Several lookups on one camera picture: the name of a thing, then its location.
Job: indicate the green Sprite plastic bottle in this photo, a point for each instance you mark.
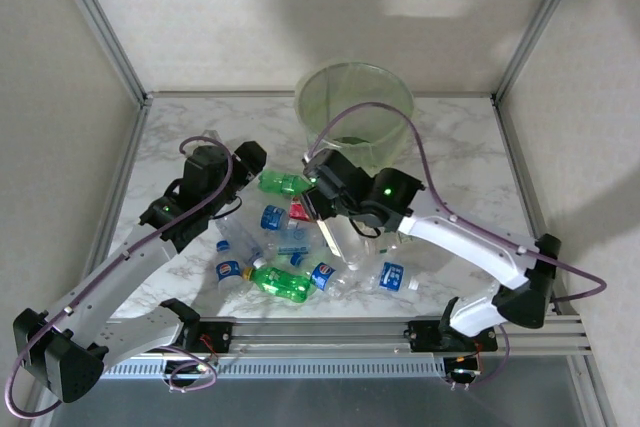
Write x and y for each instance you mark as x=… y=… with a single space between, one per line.
x=280 y=183
x=280 y=287

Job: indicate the translucent green bin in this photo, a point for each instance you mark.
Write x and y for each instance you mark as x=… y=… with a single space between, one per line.
x=350 y=97

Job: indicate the clear bottle dark blue label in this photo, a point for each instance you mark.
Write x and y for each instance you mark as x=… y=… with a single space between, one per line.
x=392 y=277

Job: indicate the clear plastic bottle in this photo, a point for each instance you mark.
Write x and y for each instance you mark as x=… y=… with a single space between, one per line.
x=240 y=242

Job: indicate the red yellow label bottle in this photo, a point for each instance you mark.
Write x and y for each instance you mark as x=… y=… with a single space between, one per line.
x=299 y=209

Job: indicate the Pepsi label plastic bottle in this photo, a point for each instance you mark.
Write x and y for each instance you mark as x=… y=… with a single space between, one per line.
x=323 y=275
x=227 y=271

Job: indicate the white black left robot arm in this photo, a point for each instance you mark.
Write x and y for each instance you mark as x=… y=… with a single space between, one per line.
x=125 y=267

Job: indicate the Pocari Sweat blue label bottle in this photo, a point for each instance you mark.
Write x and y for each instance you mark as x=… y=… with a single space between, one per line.
x=272 y=217

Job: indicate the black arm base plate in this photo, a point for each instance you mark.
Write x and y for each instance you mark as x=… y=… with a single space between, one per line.
x=425 y=334
x=220 y=334

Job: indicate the aluminium frame leg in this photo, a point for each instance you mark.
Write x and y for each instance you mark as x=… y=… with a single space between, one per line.
x=40 y=416
x=595 y=392

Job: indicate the aluminium table edge rail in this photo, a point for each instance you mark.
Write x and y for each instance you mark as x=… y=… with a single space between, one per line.
x=129 y=157
x=522 y=172
x=225 y=94

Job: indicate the wide aluminium mounting rail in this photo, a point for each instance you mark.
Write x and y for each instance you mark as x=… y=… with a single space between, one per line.
x=320 y=334

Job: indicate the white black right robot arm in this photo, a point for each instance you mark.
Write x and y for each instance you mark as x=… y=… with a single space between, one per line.
x=465 y=242

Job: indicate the aluminium frame post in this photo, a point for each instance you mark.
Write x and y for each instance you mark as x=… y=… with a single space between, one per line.
x=97 y=17
x=541 y=17

